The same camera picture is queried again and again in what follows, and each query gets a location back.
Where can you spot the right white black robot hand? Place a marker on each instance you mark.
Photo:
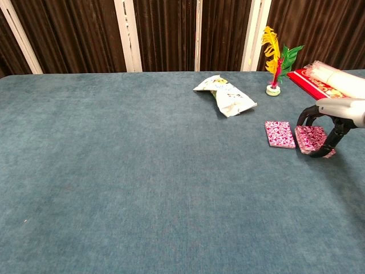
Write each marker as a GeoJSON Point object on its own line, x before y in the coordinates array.
{"type": "Point", "coordinates": [345, 112]}

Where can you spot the clear plastic wrapped white roll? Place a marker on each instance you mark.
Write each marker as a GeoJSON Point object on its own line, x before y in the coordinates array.
{"type": "Point", "coordinates": [339, 78]}

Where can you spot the red printed flat packet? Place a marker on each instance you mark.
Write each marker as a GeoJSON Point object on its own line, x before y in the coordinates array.
{"type": "Point", "coordinates": [306, 82]}

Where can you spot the yellow green feather shuttlecock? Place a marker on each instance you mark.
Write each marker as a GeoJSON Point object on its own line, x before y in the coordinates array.
{"type": "Point", "coordinates": [274, 54]}

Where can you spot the crumpled white snack bag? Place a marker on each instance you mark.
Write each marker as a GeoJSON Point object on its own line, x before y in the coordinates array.
{"type": "Point", "coordinates": [230, 98]}

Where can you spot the teal velvet table cloth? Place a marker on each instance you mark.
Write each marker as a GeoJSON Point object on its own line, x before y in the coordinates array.
{"type": "Point", "coordinates": [128, 177]}

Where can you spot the dark brown pleated curtain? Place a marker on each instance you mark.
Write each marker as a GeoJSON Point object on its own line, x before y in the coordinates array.
{"type": "Point", "coordinates": [80, 34]}

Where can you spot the wide white frame post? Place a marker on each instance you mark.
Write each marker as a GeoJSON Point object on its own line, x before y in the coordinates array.
{"type": "Point", "coordinates": [129, 37]}
{"type": "Point", "coordinates": [255, 34]}

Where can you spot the thin white frame post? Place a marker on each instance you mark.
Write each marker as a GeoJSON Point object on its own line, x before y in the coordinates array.
{"type": "Point", "coordinates": [198, 37]}

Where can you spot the slanted white frame post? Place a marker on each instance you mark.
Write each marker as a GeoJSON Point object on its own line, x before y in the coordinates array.
{"type": "Point", "coordinates": [22, 40]}

